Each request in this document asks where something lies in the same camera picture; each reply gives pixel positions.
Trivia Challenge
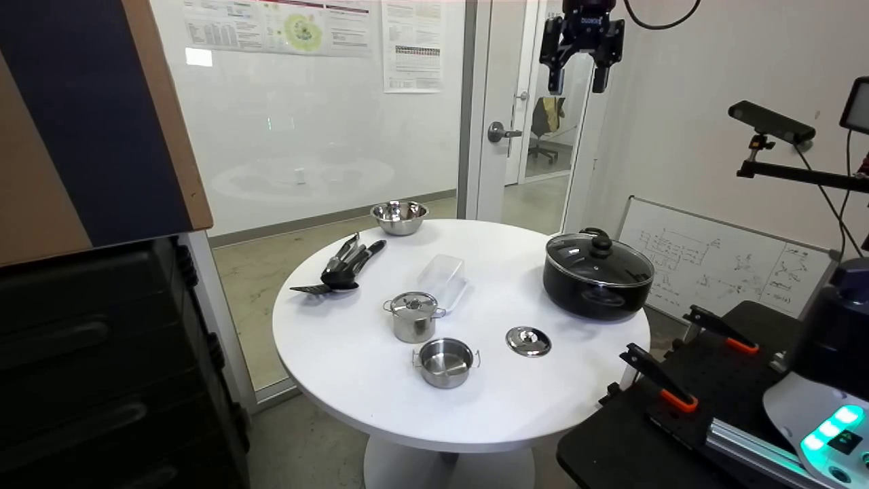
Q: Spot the wide wall poster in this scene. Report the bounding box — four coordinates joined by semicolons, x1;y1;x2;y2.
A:
175;0;378;61

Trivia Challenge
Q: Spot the small flat steel lid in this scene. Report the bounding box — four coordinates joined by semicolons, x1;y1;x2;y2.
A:
503;324;553;362

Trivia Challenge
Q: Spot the silver door handle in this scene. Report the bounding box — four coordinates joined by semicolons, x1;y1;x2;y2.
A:
484;120;526;148

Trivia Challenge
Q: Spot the whiteboard with drawings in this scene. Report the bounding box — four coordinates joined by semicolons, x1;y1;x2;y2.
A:
613;192;837;327

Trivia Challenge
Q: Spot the black stereo camera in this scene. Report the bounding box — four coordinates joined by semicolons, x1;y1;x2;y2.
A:
724;99;816;150

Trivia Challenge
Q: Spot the lidded small steel pot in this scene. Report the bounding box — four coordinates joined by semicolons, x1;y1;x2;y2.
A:
380;289;448;346

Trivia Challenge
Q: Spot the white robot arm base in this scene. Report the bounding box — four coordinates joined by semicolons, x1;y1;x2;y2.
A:
761;369;869;489

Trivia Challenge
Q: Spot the white table pedestal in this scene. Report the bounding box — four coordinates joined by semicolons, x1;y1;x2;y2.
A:
360;433;541;489

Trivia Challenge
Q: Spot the office chair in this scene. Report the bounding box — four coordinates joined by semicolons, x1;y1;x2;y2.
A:
526;92;569;168

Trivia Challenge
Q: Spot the glass pot lid black knob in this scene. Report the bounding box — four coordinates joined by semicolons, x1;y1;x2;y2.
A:
542;225;656;292

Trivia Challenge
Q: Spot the steel bowl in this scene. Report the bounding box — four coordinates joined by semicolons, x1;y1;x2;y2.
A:
366;198;432;240

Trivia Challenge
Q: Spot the narrow wall poster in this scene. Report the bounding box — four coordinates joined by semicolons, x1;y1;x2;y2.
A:
380;0;448;99

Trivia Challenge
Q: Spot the blue and brown board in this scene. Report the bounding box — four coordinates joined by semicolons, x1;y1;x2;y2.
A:
0;0;216;271

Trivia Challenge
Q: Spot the black clamp orange tip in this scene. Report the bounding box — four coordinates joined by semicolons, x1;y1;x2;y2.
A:
681;301;763;358
617;339;702;418

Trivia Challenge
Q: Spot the black robot platform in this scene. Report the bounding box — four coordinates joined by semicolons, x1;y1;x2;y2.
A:
553;300;869;489

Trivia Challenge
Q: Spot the dark blue bulky object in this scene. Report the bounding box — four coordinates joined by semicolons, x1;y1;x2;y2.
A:
792;255;869;402

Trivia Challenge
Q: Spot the black cable loop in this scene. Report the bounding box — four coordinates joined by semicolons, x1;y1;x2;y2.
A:
621;0;706;32

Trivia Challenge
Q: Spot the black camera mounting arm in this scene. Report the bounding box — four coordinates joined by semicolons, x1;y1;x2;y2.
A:
732;130;869;196

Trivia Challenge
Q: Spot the clear plastic container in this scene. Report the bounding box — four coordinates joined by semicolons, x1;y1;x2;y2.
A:
414;252;474;319

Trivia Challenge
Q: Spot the white door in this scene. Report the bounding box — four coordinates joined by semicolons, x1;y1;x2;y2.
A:
463;0;548;225

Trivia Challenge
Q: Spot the aluminium rail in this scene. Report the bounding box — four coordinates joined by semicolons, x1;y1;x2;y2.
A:
702;418;822;489

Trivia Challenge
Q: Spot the large black cooking pot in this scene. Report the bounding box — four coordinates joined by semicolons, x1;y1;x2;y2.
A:
541;236;656;324

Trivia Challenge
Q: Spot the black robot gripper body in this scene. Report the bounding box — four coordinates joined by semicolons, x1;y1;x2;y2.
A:
560;0;626;53

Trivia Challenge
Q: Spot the black drawer cabinet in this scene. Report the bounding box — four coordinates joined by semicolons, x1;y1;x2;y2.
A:
0;233;253;489

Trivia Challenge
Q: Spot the open small steel pot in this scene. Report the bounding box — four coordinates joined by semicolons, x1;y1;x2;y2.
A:
413;334;480;393

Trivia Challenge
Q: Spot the black spatula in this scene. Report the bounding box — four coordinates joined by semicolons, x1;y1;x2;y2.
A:
288;277;360;300

